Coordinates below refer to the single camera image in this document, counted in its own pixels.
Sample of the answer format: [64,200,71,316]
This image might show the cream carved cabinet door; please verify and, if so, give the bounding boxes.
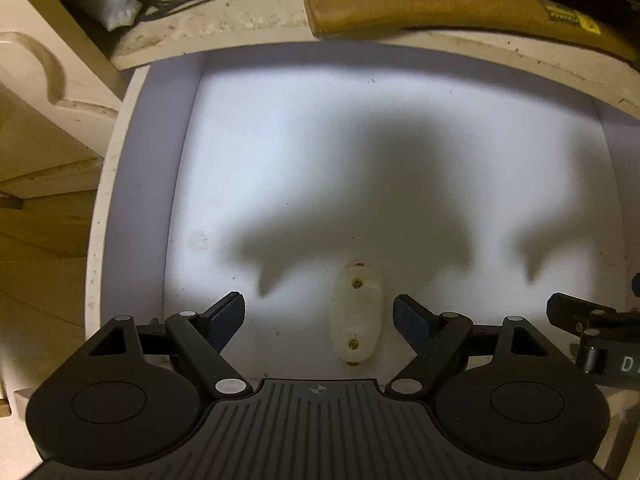
[0,0,132,201]

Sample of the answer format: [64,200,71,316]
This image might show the white plastic drawer fitting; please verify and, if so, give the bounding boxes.
[329,263,385,366]

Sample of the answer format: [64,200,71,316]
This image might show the wooden handle hammer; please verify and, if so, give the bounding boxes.
[304,0,639,64]

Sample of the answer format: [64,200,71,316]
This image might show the white open drawer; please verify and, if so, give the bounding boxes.
[86,41,639,382]

